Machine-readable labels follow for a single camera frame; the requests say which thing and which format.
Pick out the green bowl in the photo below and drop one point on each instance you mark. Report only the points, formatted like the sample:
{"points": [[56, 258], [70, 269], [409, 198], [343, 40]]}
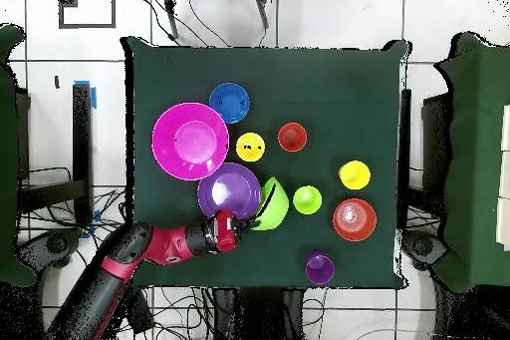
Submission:
{"points": [[277, 206]]}

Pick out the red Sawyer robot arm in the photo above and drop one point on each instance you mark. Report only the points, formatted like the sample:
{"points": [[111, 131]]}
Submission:
{"points": [[167, 244]]}

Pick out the purple bowl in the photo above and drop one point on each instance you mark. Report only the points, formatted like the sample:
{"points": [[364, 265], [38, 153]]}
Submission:
{"points": [[231, 188]]}

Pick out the green cup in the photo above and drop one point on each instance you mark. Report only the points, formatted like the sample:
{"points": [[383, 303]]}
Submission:
{"points": [[307, 200]]}

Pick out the yellow ribbed cup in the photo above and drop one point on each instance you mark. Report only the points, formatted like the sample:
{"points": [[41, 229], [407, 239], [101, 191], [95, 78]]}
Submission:
{"points": [[250, 152]]}

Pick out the purple cup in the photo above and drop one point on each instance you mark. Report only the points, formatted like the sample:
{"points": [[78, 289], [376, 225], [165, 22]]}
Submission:
{"points": [[320, 270]]}

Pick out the orange cup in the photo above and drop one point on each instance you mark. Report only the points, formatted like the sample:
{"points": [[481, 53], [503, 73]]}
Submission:
{"points": [[292, 136]]}

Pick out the pink bowl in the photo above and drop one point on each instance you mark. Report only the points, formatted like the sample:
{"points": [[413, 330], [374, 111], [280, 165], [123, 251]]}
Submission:
{"points": [[189, 140]]}

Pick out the orange bowl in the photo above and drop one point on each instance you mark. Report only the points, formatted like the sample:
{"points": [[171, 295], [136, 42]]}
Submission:
{"points": [[364, 220]]}

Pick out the tall yellow cup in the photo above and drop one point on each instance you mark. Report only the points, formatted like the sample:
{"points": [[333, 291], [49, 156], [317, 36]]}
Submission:
{"points": [[354, 174]]}

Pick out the blue bowl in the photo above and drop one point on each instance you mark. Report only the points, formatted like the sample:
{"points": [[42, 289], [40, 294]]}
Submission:
{"points": [[229, 102]]}

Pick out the dark green tablecloth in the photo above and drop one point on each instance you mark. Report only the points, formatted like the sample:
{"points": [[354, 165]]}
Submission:
{"points": [[338, 88]]}

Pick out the black metal stand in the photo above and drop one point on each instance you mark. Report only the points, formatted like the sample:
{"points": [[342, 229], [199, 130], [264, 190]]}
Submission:
{"points": [[82, 136]]}

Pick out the blue tape strip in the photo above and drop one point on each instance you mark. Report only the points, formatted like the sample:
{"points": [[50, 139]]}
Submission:
{"points": [[94, 98]]}

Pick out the neighbouring green-clothed table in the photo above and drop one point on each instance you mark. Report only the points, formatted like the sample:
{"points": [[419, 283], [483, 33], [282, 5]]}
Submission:
{"points": [[8, 156], [474, 156]]}

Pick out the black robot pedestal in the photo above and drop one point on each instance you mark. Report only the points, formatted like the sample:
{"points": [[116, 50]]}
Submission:
{"points": [[259, 316]]}

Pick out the grey robot pedestal leg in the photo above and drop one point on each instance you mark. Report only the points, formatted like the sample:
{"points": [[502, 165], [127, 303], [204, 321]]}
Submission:
{"points": [[422, 246], [55, 244]]}

